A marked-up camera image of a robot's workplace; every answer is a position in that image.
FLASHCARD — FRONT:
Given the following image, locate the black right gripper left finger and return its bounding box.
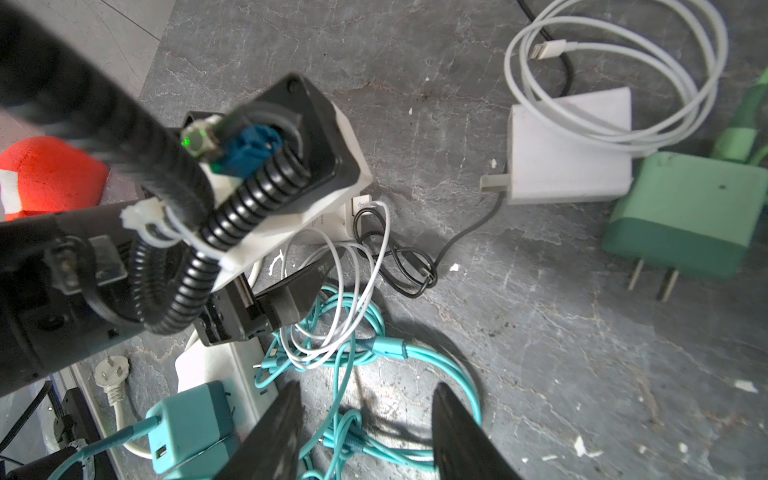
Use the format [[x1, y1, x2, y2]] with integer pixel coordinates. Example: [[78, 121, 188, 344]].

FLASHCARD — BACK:
[[214, 381, 303, 480]]

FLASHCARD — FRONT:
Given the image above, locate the beige labelled charger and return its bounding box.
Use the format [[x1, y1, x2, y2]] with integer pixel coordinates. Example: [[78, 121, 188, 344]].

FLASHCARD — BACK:
[[292, 195, 372, 245]]

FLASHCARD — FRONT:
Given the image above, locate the thin white usb cable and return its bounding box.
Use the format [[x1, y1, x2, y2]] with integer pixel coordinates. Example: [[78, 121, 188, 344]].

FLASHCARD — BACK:
[[278, 200, 392, 371]]

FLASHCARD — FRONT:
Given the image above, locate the white charger with label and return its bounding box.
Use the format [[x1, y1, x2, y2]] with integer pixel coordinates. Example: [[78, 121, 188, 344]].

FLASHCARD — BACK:
[[480, 105, 633, 205]]

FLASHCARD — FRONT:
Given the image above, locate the red plush toy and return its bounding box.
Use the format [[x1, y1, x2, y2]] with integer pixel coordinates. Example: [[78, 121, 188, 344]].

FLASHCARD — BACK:
[[1, 136, 109, 221]]

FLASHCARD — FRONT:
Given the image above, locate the teal usb cable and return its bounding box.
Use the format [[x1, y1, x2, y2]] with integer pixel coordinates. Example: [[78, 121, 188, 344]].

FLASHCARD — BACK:
[[47, 284, 484, 480]]

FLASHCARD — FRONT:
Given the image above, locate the white power strip cord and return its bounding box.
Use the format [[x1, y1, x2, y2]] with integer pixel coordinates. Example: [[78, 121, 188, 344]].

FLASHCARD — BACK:
[[92, 355, 154, 460]]

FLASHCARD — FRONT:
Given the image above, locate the green charger left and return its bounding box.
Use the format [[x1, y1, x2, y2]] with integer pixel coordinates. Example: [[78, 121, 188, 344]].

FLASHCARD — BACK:
[[602, 152, 767, 301]]

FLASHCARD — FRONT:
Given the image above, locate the white multicolour power strip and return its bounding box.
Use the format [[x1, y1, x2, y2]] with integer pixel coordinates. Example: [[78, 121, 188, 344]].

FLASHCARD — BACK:
[[175, 338, 278, 441]]

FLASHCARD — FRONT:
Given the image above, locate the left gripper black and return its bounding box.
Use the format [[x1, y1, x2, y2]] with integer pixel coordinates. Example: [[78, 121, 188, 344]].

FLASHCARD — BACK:
[[194, 251, 333, 347]]

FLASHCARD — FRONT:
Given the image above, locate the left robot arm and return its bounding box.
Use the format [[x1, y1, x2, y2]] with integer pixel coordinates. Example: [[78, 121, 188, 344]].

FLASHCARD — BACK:
[[1, 4, 281, 394]]

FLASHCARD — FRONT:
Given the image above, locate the teal charger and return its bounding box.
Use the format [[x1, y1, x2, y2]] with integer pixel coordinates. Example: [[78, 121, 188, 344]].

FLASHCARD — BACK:
[[146, 381, 240, 479]]

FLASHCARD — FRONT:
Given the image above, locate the black thin cable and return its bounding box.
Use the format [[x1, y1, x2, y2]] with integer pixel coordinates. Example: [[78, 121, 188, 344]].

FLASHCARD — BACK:
[[352, 0, 574, 299]]

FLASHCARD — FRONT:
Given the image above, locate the white coiled usb cable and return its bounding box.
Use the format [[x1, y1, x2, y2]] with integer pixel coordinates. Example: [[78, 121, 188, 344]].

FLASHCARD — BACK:
[[503, 0, 730, 158]]

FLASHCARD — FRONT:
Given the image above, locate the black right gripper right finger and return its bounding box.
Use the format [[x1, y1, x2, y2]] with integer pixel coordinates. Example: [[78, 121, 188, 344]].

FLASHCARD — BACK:
[[431, 382, 522, 480]]

